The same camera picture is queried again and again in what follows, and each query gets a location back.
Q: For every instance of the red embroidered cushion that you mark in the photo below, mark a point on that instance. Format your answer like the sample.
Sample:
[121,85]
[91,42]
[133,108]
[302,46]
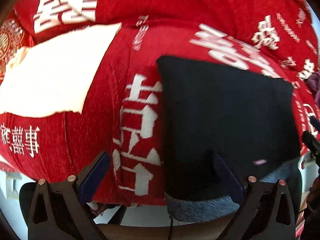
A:
[13,37]

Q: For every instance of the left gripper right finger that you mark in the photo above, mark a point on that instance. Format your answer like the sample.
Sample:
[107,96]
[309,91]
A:
[265,209]

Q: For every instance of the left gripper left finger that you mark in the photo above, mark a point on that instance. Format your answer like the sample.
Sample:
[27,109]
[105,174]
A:
[58,210]

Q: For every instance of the purple crumpled cloth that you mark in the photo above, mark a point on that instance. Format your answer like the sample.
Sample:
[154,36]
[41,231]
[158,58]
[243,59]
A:
[313,82]

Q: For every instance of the white cloth sheet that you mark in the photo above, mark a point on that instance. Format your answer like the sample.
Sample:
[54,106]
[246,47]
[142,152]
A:
[55,76]

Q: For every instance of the red sofa cover with characters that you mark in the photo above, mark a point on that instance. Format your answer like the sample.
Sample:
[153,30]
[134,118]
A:
[124,114]

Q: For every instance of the black pants with grey waistband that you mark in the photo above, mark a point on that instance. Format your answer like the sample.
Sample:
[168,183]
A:
[217,110]

